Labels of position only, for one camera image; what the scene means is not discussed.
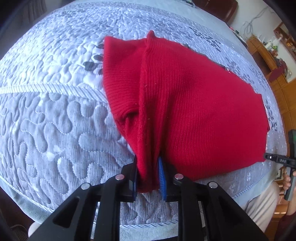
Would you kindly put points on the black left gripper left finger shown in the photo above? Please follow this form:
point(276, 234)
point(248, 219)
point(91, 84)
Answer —
point(91, 212)

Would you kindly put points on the red knit sweater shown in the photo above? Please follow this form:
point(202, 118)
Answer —
point(172, 103)

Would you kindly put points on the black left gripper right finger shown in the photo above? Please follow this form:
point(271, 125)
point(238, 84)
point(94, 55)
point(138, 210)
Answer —
point(205, 212)

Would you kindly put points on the dark wooden headboard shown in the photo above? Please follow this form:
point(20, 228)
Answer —
point(222, 9)

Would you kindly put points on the wooden dresser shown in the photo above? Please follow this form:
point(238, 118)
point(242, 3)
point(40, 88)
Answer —
point(275, 70)

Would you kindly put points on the beige trouser leg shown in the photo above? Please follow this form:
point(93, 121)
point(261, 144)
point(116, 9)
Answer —
point(261, 208)

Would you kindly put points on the white quilted bedspread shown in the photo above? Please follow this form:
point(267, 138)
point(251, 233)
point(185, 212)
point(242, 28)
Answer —
point(57, 130)

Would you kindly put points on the person's right hand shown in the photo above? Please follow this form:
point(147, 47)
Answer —
point(286, 180)

